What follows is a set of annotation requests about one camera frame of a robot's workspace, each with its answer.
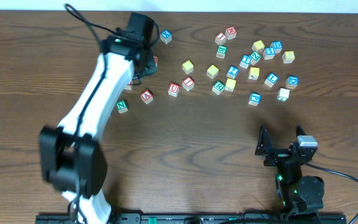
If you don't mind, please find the yellow O letter block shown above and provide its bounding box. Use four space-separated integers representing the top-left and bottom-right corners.
182 60 194 74

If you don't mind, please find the green R letter block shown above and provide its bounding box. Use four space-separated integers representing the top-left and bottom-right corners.
212 80 226 95

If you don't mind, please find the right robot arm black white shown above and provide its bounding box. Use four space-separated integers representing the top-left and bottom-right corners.
255 126 324 220

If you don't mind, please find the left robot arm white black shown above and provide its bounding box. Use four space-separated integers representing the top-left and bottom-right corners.
39 28 156 223

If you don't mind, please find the red E letter block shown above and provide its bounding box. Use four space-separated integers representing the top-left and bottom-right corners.
153 55 158 67

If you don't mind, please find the blue X letter block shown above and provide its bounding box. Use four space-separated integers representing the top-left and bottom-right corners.
160 30 172 44

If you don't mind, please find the white green block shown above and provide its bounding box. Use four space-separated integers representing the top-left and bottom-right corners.
277 88 290 101

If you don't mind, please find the red U letter block left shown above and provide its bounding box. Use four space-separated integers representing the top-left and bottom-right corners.
124 80 134 90

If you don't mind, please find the red u letter block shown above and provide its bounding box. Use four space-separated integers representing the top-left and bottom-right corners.
124 80 134 90
168 83 180 97

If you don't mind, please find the blue P letter block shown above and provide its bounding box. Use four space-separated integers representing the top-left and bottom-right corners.
249 93 261 106

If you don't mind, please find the blue D block right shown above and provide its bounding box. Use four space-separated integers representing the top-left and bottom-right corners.
285 76 299 89

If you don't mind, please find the blue d block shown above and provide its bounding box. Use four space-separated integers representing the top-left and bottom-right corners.
285 76 299 89
270 41 283 54

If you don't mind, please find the red A letter block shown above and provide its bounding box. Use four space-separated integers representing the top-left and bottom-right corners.
140 90 154 105

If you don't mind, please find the red U letter block middle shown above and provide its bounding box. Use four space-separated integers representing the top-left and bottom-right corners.
168 83 180 97

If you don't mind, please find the blue L letter block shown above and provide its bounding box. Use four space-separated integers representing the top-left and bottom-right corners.
264 73 278 88

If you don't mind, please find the green N letter block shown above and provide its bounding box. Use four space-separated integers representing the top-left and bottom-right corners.
116 100 128 114

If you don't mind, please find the red I block middle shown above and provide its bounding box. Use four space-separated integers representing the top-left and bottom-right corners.
182 77 195 91

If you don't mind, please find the red i block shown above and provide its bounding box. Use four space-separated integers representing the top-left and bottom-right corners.
215 32 227 45
182 77 195 91

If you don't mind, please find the yellow block beside R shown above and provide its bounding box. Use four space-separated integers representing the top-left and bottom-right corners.
224 78 236 92

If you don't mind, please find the yellow block right middle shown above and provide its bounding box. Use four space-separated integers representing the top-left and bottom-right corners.
249 67 260 80

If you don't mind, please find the yellow 8 number block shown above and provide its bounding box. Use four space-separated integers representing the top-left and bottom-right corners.
282 51 295 64

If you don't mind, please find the blue 2 number block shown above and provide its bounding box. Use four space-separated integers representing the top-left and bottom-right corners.
226 66 239 79

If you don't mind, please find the yellow block centre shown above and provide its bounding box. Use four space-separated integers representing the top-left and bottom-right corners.
206 65 219 79

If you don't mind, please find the blue 5 number block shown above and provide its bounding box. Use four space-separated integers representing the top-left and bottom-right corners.
263 47 275 60

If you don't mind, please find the red I block top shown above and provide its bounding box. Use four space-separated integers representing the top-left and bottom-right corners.
215 32 227 45

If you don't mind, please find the green B letter block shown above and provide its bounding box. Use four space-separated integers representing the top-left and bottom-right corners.
216 45 227 58

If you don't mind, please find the blue T letter block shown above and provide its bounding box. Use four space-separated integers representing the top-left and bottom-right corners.
239 55 251 69

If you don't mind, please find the green Z letter block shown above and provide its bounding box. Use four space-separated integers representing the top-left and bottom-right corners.
250 52 261 65

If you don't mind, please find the blue D block top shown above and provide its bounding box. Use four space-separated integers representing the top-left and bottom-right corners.
270 41 283 54

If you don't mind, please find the red M letter block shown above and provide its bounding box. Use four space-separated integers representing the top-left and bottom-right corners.
225 26 237 40

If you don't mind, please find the yellow block top right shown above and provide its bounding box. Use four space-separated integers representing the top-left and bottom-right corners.
252 40 265 53

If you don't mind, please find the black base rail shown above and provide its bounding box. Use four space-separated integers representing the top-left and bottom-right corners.
35 213 347 224

